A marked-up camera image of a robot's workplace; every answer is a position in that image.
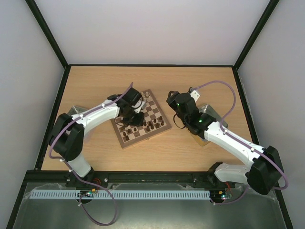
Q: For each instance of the wooden chess board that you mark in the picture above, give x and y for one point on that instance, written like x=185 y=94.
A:
x=151 y=111

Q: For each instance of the light blue slotted cable duct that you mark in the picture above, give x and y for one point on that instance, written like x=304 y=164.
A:
x=123 y=194

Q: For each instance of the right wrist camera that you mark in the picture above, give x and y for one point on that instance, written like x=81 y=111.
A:
x=194 y=94

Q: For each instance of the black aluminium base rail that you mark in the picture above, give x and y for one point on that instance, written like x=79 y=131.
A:
x=104 y=178

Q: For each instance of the left metal tray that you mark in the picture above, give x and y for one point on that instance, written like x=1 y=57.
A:
x=75 y=110

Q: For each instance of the black enclosure frame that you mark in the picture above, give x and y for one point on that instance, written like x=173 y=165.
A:
x=47 y=32

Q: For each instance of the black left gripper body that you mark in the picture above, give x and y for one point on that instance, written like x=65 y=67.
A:
x=131 y=119

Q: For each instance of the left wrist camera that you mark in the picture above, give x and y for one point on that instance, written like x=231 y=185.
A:
x=139 y=105

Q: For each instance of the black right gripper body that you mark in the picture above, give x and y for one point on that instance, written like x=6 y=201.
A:
x=172 y=99

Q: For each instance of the right metal tin tray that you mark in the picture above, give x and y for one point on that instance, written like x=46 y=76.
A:
x=206 y=109

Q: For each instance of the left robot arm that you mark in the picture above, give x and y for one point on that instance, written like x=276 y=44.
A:
x=69 y=131

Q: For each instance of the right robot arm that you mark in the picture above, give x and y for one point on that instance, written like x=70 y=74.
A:
x=262 y=167

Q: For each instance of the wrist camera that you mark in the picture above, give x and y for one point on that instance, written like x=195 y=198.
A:
x=139 y=105
x=194 y=94

